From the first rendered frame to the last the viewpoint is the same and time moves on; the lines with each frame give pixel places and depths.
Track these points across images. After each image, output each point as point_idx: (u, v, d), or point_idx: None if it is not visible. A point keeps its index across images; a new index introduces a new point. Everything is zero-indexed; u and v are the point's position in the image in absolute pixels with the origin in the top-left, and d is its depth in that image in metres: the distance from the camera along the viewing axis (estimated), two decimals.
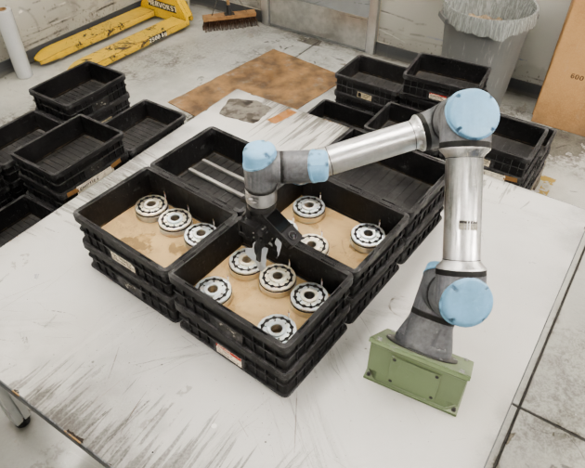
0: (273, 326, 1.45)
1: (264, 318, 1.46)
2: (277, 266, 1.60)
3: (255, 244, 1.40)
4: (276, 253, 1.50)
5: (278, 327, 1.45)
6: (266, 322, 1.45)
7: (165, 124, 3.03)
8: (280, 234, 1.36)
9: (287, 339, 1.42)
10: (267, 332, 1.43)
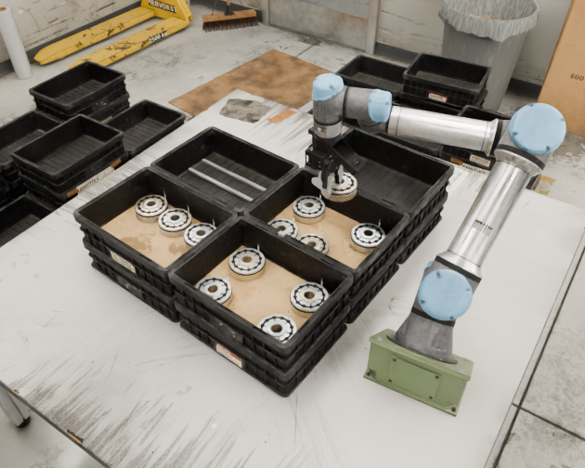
0: (273, 326, 1.45)
1: (264, 318, 1.46)
2: None
3: (322, 173, 1.54)
4: (337, 184, 1.63)
5: (278, 327, 1.45)
6: (266, 322, 1.45)
7: (165, 124, 3.03)
8: (346, 162, 1.48)
9: (287, 339, 1.42)
10: (267, 332, 1.43)
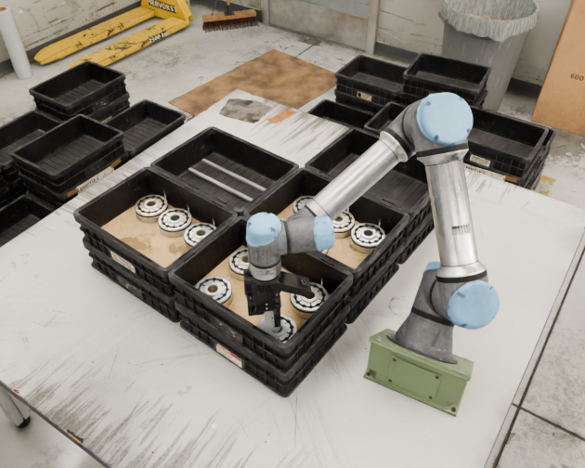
0: None
1: (264, 318, 1.46)
2: None
3: (275, 313, 1.37)
4: None
5: None
6: None
7: (165, 124, 3.03)
8: (298, 288, 1.36)
9: (287, 339, 1.42)
10: (267, 332, 1.43)
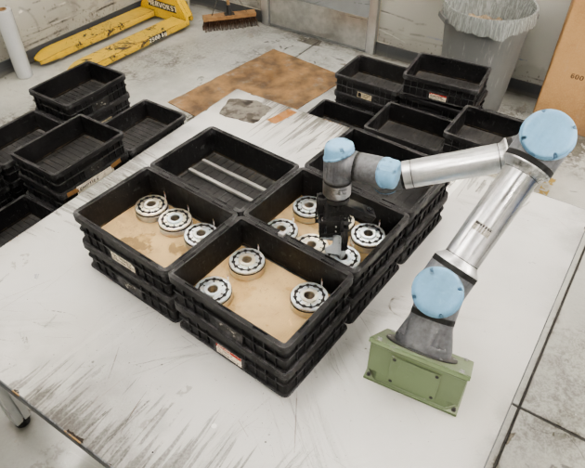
0: (339, 254, 1.61)
1: None
2: None
3: (344, 235, 1.53)
4: (340, 243, 1.64)
5: (343, 255, 1.61)
6: None
7: (165, 124, 3.03)
8: (364, 213, 1.53)
9: (352, 266, 1.58)
10: (334, 259, 1.59)
